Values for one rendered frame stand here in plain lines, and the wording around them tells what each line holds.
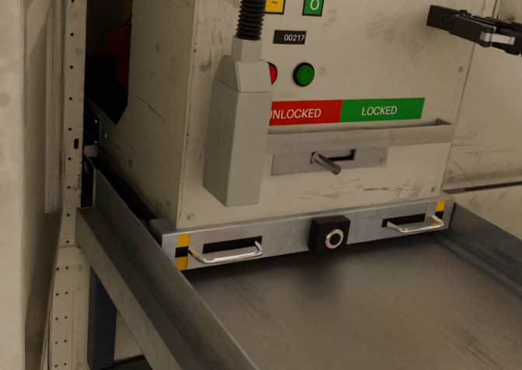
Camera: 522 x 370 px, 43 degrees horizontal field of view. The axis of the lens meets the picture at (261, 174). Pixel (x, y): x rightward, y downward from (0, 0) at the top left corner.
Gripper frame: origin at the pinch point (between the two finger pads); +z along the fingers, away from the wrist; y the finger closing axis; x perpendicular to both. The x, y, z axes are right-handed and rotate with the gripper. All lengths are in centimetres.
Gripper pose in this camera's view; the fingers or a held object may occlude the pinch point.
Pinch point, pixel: (448, 19)
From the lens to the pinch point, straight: 103.0
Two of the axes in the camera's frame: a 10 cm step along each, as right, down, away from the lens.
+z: -4.8, -3.7, 8.0
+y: 8.7, -0.7, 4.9
